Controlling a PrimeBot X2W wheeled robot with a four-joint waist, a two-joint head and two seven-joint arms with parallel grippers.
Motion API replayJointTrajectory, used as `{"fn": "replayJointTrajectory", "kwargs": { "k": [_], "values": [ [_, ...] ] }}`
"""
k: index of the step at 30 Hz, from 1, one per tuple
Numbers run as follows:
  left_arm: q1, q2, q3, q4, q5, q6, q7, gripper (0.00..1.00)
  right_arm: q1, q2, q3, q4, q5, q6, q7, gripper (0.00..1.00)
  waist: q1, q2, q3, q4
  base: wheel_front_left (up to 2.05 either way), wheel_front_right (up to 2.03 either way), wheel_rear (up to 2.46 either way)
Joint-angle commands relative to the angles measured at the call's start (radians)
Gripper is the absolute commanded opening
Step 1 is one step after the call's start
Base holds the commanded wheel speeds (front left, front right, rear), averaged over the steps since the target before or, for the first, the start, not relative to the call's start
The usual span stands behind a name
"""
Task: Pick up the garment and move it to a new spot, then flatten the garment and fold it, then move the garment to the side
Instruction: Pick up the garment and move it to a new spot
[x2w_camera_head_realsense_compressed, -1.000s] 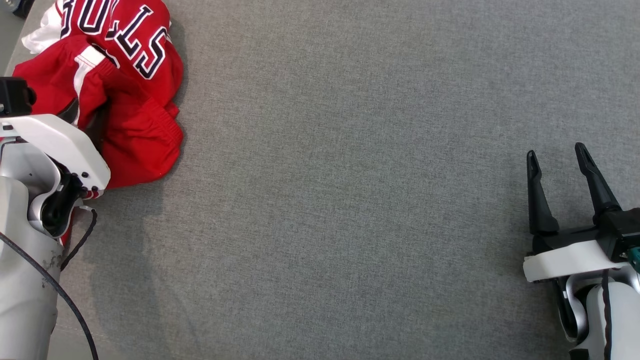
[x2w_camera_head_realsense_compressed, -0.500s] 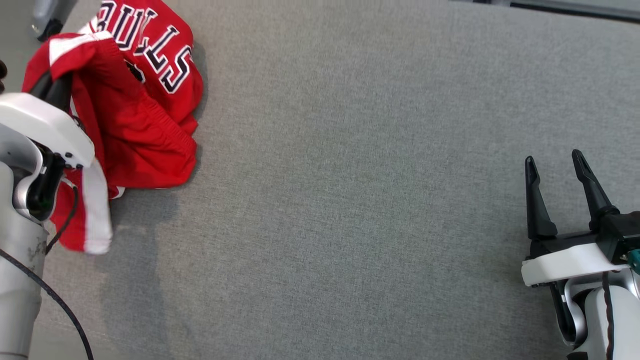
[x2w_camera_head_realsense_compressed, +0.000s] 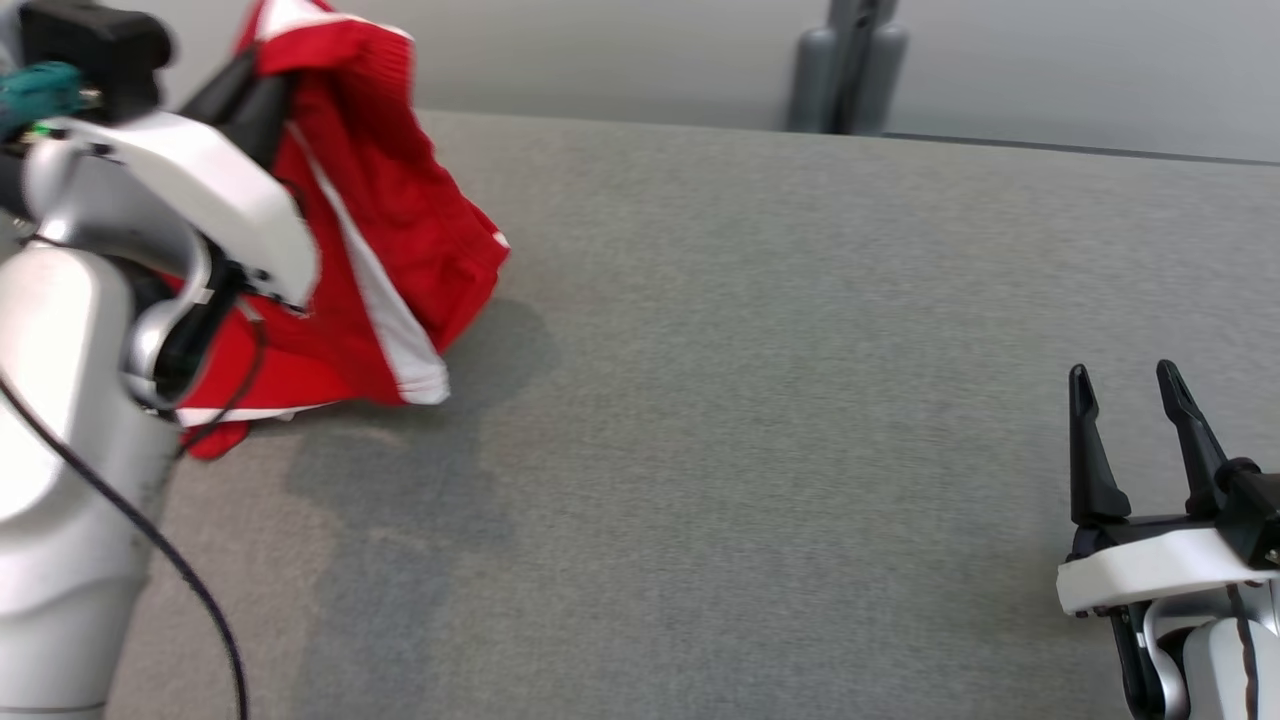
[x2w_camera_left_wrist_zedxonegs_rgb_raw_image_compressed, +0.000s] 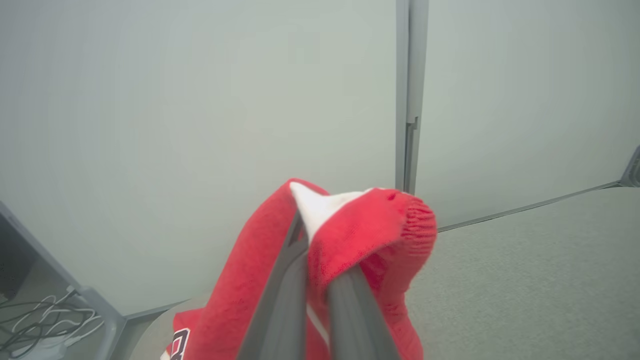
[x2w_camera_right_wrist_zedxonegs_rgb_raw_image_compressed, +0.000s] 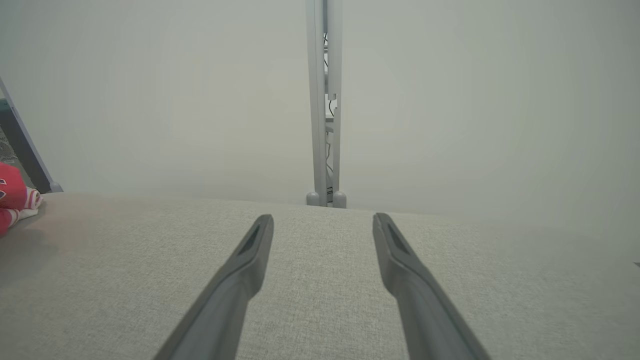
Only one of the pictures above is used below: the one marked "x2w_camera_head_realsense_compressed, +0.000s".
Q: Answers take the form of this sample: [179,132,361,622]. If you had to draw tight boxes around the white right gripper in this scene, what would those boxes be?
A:
[1057,360,1280,617]

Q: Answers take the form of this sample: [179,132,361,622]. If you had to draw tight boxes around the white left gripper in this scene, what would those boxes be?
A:
[22,50,322,314]

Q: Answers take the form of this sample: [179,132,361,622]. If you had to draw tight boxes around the red shorts with white trim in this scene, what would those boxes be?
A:
[165,0,512,462]

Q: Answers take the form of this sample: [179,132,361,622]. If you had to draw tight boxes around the grey fabric sofa cushion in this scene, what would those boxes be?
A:
[100,108,1280,720]

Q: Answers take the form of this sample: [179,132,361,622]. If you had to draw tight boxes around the teal left camera connector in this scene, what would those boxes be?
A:
[0,60,87,137]

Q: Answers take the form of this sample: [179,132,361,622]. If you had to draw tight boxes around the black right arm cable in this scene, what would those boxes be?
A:
[1233,588,1259,720]

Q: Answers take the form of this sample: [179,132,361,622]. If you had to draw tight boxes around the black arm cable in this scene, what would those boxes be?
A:
[0,300,269,720]
[1233,588,1259,720]

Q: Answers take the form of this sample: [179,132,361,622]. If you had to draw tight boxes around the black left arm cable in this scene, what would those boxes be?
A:
[0,300,269,720]

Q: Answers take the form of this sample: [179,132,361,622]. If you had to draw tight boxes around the grey metal partition post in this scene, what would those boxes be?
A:
[788,0,911,137]

